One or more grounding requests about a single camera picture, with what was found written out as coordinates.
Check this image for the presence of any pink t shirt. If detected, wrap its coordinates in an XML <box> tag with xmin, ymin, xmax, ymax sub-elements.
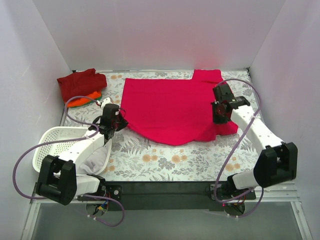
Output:
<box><xmin>121</xmin><ymin>69</ymin><xmax>238</xmax><ymax>146</ymax></box>

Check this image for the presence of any white garment in basket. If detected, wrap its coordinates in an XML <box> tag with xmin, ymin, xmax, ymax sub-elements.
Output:
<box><xmin>79</xmin><ymin>146</ymin><xmax>111</xmax><ymax>175</ymax></box>

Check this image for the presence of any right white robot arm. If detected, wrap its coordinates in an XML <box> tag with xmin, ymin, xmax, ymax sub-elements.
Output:
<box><xmin>211</xmin><ymin>83</ymin><xmax>298</xmax><ymax>200</ymax></box>

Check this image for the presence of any floral tablecloth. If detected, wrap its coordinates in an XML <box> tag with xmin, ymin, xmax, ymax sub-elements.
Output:
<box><xmin>68</xmin><ymin>70</ymin><xmax>260</xmax><ymax>182</ymax></box>

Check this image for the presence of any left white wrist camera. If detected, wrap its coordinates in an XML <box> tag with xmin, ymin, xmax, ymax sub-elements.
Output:
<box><xmin>100</xmin><ymin>97</ymin><xmax>113</xmax><ymax>108</ymax></box>

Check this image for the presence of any dark red folded shirt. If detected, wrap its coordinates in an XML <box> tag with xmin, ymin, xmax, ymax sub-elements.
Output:
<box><xmin>57</xmin><ymin>68</ymin><xmax>107</xmax><ymax>102</ymax></box>

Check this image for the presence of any orange folded shirt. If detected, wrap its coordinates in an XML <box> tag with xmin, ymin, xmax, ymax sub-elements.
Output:
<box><xmin>67</xmin><ymin>91</ymin><xmax>102</xmax><ymax>108</ymax></box>

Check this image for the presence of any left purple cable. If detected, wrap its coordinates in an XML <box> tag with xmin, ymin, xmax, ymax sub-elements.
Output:
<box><xmin>12</xmin><ymin>95</ymin><xmax>126</xmax><ymax>228</ymax></box>

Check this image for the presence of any aluminium frame rail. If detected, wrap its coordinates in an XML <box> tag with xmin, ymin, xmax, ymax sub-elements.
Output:
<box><xmin>22</xmin><ymin>182</ymin><xmax>312</xmax><ymax>240</ymax></box>

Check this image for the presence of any white plastic laundry basket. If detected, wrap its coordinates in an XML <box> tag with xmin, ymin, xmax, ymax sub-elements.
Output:
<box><xmin>32</xmin><ymin>126</ymin><xmax>112</xmax><ymax>176</ymax></box>

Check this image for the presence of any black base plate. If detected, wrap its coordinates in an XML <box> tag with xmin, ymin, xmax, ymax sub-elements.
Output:
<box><xmin>77</xmin><ymin>181</ymin><xmax>257</xmax><ymax>213</ymax></box>

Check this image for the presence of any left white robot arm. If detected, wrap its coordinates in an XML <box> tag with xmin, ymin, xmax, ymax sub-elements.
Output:
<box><xmin>35</xmin><ymin>103</ymin><xmax>128</xmax><ymax>205</ymax></box>

